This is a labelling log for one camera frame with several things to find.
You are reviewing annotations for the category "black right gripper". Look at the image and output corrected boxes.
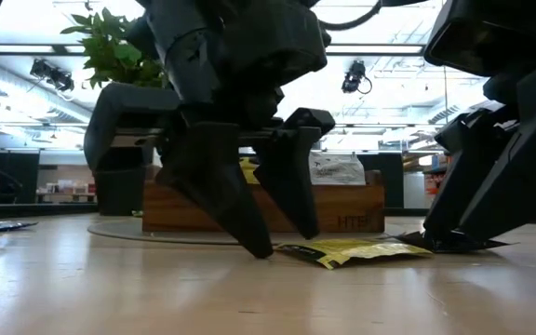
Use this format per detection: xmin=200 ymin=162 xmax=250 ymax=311
xmin=422 ymin=0 xmax=536 ymax=244

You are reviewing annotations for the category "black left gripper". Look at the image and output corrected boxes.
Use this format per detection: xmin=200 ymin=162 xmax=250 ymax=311
xmin=84 ymin=0 xmax=337 ymax=171

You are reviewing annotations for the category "white orange tea packet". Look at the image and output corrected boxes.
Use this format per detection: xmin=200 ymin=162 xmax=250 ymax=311
xmin=308 ymin=152 xmax=368 ymax=186

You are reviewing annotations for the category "wooden tea organizer box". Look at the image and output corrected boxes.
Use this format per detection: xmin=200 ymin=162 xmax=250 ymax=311
xmin=141 ymin=169 xmax=387 ymax=234

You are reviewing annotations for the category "shelf with red bins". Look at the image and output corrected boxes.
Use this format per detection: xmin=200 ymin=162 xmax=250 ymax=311
xmin=423 ymin=153 xmax=450 ymax=209

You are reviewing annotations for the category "black partition panel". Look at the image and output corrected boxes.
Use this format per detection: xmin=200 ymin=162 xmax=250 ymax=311
xmin=0 ymin=151 xmax=41 ymax=206
xmin=355 ymin=152 xmax=405 ymax=209

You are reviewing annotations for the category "green leafy potted tree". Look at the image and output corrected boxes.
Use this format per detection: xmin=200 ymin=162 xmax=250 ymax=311
xmin=60 ymin=7 xmax=167 ymax=89

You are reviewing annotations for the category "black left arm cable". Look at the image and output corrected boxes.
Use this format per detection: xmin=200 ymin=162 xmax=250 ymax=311
xmin=316 ymin=0 xmax=430 ymax=32

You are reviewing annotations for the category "black ceiling-hung camera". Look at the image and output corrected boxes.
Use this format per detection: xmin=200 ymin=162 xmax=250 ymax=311
xmin=29 ymin=59 xmax=75 ymax=93
xmin=341 ymin=59 xmax=374 ymax=96

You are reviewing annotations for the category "black overhead frame bar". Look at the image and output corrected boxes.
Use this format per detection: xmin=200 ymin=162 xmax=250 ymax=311
xmin=0 ymin=43 xmax=425 ymax=58

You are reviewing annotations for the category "black aluminium table frame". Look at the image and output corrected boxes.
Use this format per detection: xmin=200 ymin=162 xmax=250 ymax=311
xmin=0 ymin=202 xmax=536 ymax=228

